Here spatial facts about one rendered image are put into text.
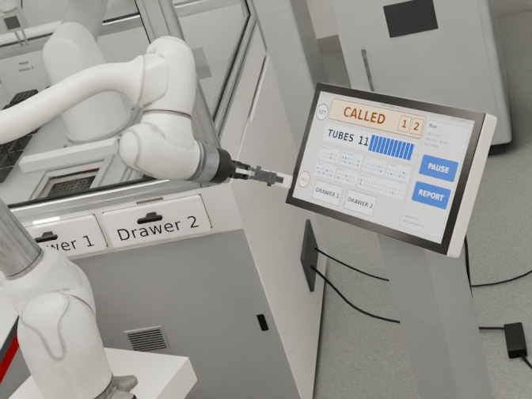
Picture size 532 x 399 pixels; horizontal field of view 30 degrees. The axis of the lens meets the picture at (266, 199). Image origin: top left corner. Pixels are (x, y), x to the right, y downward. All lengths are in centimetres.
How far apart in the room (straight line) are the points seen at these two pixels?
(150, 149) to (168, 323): 110
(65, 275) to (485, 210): 220
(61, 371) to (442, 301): 93
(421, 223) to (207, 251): 83
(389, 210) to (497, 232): 171
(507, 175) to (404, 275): 186
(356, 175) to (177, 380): 62
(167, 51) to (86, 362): 67
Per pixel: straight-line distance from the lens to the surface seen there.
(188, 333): 300
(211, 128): 262
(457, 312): 252
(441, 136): 218
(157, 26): 252
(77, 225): 284
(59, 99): 201
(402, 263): 245
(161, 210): 275
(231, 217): 274
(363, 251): 398
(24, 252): 225
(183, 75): 204
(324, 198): 237
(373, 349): 348
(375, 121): 231
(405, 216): 220
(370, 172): 229
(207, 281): 287
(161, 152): 198
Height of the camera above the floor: 215
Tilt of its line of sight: 28 degrees down
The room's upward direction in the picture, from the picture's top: 18 degrees counter-clockwise
